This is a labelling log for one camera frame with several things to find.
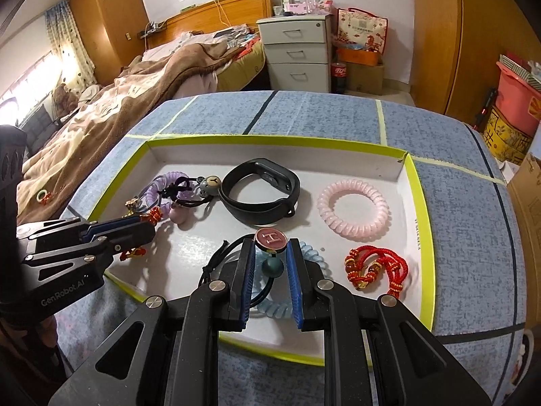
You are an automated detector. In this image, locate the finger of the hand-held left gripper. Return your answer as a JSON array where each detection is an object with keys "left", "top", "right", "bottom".
[
  {"left": 17, "top": 215, "right": 142, "bottom": 243},
  {"left": 21, "top": 221, "right": 157, "bottom": 282}
]

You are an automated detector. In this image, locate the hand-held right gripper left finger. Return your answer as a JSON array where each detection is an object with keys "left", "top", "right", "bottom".
[{"left": 48, "top": 241, "right": 258, "bottom": 406}]

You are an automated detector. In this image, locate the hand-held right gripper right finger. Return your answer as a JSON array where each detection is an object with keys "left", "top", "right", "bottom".
[{"left": 285, "top": 239, "right": 493, "bottom": 406}]

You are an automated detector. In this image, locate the red rope gold charm bracelet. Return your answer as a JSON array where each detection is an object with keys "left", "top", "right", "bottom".
[{"left": 120, "top": 197, "right": 164, "bottom": 262}]

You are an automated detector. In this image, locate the hair tie with round charm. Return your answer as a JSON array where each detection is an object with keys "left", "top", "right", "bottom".
[{"left": 200, "top": 227, "right": 297, "bottom": 306}]

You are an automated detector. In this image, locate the black smart band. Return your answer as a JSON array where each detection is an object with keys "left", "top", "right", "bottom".
[{"left": 220, "top": 158, "right": 301, "bottom": 225}]

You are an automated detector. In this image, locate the white tray with green edge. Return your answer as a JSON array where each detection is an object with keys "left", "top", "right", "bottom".
[{"left": 87, "top": 134, "right": 436, "bottom": 368}]

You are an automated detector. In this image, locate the black chair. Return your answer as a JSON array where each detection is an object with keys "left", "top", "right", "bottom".
[{"left": 19, "top": 106, "right": 56, "bottom": 154}]

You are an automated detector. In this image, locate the brown teddy bear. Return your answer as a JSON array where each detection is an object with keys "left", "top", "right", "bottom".
[{"left": 51, "top": 83, "right": 81, "bottom": 111}]

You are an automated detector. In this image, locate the brown blanket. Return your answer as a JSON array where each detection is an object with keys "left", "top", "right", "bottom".
[{"left": 17, "top": 42, "right": 231, "bottom": 232}]

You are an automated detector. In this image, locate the blue patterned tablecloth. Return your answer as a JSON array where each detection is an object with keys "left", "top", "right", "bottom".
[{"left": 55, "top": 91, "right": 527, "bottom": 406}]

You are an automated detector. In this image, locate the dotted curtain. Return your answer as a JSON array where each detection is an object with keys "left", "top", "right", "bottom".
[{"left": 44, "top": 0, "right": 98, "bottom": 88}]

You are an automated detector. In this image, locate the bed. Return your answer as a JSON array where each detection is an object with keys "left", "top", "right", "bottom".
[{"left": 17, "top": 21, "right": 269, "bottom": 238}]

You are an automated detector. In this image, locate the wooden wardrobe with stars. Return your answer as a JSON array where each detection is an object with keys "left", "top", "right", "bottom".
[{"left": 69, "top": 0, "right": 154, "bottom": 86}]

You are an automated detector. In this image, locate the cola bottle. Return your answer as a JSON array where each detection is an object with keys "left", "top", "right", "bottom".
[{"left": 330, "top": 63, "right": 350, "bottom": 95}]

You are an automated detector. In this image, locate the pile of clothes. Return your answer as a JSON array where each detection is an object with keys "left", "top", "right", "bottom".
[{"left": 210, "top": 25, "right": 265, "bottom": 61}]

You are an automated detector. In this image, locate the small cardboard box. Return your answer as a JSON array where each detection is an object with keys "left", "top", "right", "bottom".
[{"left": 344, "top": 61, "right": 385, "bottom": 96}]

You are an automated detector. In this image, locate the wooden headboard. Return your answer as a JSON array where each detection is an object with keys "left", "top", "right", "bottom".
[{"left": 162, "top": 0, "right": 274, "bottom": 48}]

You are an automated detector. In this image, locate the grey drawer cabinet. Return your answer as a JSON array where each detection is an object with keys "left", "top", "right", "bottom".
[{"left": 256, "top": 13, "right": 333, "bottom": 94}]

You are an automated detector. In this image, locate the large cardboard box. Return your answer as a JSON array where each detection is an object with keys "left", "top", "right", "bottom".
[{"left": 507, "top": 152, "right": 541, "bottom": 331}]

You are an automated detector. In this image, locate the orange box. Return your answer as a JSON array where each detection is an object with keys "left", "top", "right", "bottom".
[{"left": 337, "top": 46, "right": 381, "bottom": 67}]

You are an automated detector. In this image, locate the yellow printed box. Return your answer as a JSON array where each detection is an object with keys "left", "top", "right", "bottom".
[{"left": 481, "top": 106, "right": 536, "bottom": 166}]

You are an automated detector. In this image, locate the red and black tool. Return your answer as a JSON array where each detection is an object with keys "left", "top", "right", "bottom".
[{"left": 475, "top": 87, "right": 498, "bottom": 126}]

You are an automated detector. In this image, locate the red printed gift bag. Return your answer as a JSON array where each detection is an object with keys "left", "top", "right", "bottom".
[{"left": 335, "top": 7, "right": 389, "bottom": 56}]

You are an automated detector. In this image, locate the pink box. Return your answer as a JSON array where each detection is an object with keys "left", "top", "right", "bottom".
[{"left": 282, "top": 0, "right": 335, "bottom": 16}]

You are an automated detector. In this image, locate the wooden wardrobe door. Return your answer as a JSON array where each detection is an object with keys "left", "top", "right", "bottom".
[{"left": 411, "top": 0, "right": 541, "bottom": 126}]

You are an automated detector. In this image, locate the pink plastic bucket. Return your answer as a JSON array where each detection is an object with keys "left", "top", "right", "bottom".
[{"left": 495, "top": 61, "right": 541, "bottom": 126}]

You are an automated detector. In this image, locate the striped gift box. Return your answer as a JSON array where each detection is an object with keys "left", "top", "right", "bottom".
[{"left": 498, "top": 52, "right": 541, "bottom": 82}]

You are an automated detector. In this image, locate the blue spiral hair tie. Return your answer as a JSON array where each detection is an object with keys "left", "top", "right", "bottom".
[{"left": 249, "top": 240, "right": 335, "bottom": 320}]

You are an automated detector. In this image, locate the hair tie with pink ball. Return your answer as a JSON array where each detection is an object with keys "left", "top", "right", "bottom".
[{"left": 168, "top": 198, "right": 209, "bottom": 226}]

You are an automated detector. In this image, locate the purple spiral hair tie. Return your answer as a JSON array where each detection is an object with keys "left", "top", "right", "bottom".
[{"left": 144, "top": 172, "right": 199, "bottom": 211}]

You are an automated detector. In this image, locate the red rope beaded bracelet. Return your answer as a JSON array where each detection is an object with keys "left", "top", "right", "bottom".
[{"left": 343, "top": 245, "right": 411, "bottom": 302}]

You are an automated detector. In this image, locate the hair tie with bear charm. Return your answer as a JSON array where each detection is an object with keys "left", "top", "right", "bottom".
[{"left": 158, "top": 175, "right": 223, "bottom": 209}]

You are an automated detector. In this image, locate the pink spiral hair tie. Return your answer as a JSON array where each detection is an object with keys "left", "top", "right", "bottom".
[{"left": 317, "top": 179, "right": 390, "bottom": 239}]

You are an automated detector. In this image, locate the white cable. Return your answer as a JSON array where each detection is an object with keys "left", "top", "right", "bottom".
[{"left": 212, "top": 0, "right": 232, "bottom": 31}]

